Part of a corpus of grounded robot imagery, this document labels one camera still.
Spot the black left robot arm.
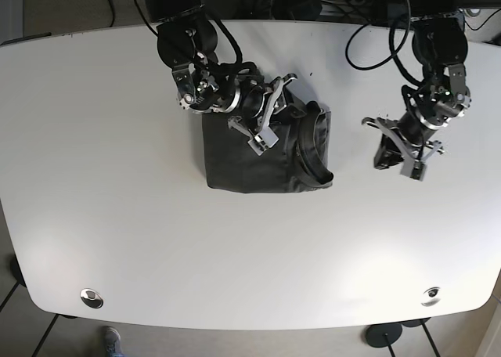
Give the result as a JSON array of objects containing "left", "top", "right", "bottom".
[{"left": 362, "top": 0, "right": 470, "bottom": 179}]

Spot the grey sneaker shoe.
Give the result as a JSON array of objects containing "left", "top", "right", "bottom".
[{"left": 103, "top": 326, "right": 124, "bottom": 357}]

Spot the dark grey T-shirt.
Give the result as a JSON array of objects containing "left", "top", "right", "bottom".
[{"left": 202, "top": 101, "right": 334, "bottom": 193}]

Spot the black round stand base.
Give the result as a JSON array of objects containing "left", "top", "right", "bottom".
[{"left": 364, "top": 323, "right": 402, "bottom": 348}]

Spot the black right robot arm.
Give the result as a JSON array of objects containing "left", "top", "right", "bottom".
[{"left": 139, "top": 0, "right": 297, "bottom": 153}]

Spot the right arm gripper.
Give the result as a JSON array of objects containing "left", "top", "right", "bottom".
[{"left": 227, "top": 73, "right": 307, "bottom": 140}]

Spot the right metal table grommet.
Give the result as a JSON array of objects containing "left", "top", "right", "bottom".
[{"left": 420, "top": 287, "right": 442, "bottom": 307}]

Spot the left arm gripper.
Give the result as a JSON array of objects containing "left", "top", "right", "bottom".
[{"left": 362, "top": 112, "right": 445, "bottom": 170}]

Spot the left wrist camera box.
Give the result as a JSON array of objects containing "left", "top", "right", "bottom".
[{"left": 400, "top": 160, "right": 427, "bottom": 181}]

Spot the metal table grommet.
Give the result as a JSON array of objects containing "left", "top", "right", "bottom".
[
  {"left": 420, "top": 287, "right": 442, "bottom": 307},
  {"left": 80, "top": 288, "right": 104, "bottom": 309}
]

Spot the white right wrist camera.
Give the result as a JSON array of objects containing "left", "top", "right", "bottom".
[{"left": 247, "top": 127, "right": 279, "bottom": 156}]

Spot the left metal table grommet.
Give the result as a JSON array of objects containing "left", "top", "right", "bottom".
[{"left": 80, "top": 288, "right": 104, "bottom": 309}]

